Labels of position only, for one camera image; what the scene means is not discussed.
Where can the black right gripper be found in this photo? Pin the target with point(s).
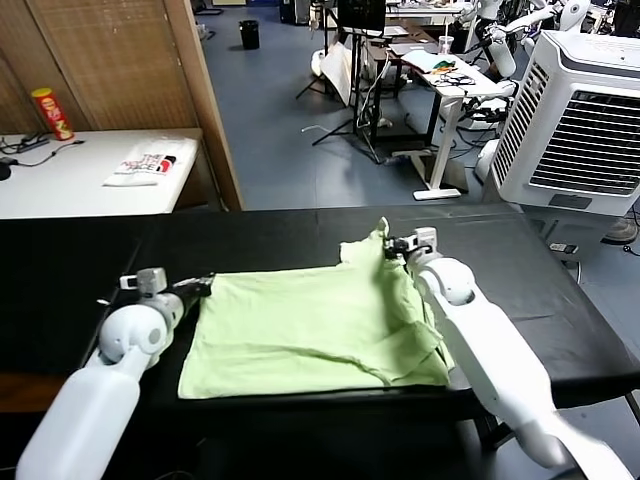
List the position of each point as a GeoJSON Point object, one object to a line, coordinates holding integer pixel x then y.
{"type": "Point", "coordinates": [402, 246]}

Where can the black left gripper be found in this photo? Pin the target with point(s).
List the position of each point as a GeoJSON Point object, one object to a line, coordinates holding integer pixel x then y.
{"type": "Point", "coordinates": [187, 292]}

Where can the light green t-shirt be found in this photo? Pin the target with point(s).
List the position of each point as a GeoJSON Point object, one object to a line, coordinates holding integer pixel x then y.
{"type": "Point", "coordinates": [310, 330]}

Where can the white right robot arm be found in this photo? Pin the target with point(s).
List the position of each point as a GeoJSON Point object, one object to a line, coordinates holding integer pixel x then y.
{"type": "Point", "coordinates": [480, 340]}

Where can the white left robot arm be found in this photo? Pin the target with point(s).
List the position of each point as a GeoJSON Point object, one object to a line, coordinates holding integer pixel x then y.
{"type": "Point", "coordinates": [100, 380]}

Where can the white rounded robot base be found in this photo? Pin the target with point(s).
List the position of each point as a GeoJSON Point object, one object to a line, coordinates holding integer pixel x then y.
{"type": "Point", "coordinates": [486, 161]}

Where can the black tablecloth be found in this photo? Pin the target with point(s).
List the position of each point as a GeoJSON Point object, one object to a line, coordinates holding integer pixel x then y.
{"type": "Point", "coordinates": [300, 240]}

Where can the white folded printed shirt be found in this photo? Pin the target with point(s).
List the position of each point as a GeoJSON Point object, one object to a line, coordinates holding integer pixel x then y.
{"type": "Point", "coordinates": [145, 164]}

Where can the black monitor stand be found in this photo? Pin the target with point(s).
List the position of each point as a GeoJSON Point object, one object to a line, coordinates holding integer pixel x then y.
{"type": "Point", "coordinates": [357, 89]}

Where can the white standing desk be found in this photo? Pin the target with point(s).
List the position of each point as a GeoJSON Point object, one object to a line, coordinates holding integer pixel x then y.
{"type": "Point", "coordinates": [450, 94]}

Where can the white floor power strip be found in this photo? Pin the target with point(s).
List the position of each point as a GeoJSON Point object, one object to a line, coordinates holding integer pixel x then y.
{"type": "Point", "coordinates": [562, 247]}

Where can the white side table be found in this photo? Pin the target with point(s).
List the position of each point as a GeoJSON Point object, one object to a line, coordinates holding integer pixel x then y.
{"type": "Point", "coordinates": [60, 182]}

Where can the white leaning board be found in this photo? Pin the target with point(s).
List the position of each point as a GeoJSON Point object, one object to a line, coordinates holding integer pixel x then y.
{"type": "Point", "coordinates": [340, 69]}

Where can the green orange cloth pile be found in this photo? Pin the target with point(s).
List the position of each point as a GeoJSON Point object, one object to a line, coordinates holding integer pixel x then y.
{"type": "Point", "coordinates": [445, 65]}

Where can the plastic cup with straw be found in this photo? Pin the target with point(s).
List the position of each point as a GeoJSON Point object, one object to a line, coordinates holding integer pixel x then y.
{"type": "Point", "coordinates": [445, 44]}

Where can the white air cooler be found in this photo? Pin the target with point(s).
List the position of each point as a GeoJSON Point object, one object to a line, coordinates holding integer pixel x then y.
{"type": "Point", "coordinates": [570, 127]}

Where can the black power strip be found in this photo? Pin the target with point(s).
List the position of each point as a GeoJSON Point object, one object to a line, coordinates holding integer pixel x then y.
{"type": "Point", "coordinates": [34, 141]}

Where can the red chips can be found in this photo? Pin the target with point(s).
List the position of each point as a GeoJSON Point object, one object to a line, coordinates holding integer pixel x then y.
{"type": "Point", "coordinates": [53, 114]}

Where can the black computer mouse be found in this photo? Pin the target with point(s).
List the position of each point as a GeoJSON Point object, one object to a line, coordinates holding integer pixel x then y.
{"type": "Point", "coordinates": [4, 171]}

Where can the round gray stand base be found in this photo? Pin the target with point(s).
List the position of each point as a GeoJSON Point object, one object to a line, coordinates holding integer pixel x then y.
{"type": "Point", "coordinates": [620, 230]}

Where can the white humanoid robot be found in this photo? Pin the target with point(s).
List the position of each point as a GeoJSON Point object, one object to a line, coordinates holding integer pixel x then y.
{"type": "Point", "coordinates": [492, 39]}
{"type": "Point", "coordinates": [572, 14]}

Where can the wooden partition screen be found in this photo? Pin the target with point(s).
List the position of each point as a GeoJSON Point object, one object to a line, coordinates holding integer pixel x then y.
{"type": "Point", "coordinates": [125, 65]}

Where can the black monitor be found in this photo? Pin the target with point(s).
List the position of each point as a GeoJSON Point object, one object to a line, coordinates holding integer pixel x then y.
{"type": "Point", "coordinates": [362, 14]}

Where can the black trash bin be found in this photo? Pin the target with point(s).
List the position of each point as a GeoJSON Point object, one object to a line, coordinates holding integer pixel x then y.
{"type": "Point", "coordinates": [249, 34]}

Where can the gray right wrist camera box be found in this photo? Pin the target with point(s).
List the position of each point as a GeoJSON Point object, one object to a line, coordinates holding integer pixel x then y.
{"type": "Point", "coordinates": [425, 239]}

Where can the gray wrist camera box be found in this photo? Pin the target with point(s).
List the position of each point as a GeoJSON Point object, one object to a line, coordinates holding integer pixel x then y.
{"type": "Point", "coordinates": [147, 281]}
{"type": "Point", "coordinates": [425, 239]}

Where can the gray left wrist camera box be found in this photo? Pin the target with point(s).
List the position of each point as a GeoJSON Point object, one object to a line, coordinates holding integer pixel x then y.
{"type": "Point", "coordinates": [147, 281]}

